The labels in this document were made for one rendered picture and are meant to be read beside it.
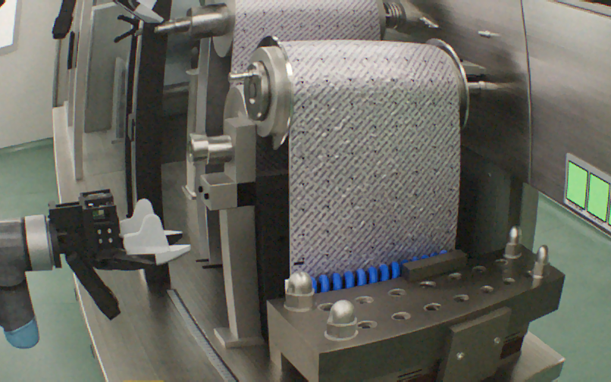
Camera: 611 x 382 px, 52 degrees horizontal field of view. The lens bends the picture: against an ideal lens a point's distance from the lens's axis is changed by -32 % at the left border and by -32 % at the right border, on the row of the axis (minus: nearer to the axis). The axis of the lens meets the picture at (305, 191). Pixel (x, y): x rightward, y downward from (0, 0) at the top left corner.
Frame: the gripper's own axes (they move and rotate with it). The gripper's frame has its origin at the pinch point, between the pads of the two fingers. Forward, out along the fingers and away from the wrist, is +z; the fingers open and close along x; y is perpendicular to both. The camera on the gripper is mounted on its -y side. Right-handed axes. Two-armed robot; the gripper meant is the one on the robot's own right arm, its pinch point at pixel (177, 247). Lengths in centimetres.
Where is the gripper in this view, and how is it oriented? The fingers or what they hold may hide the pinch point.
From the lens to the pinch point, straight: 98.7
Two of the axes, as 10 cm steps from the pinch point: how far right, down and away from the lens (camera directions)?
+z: 9.3, -1.1, 3.5
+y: 0.0, -9.5, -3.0
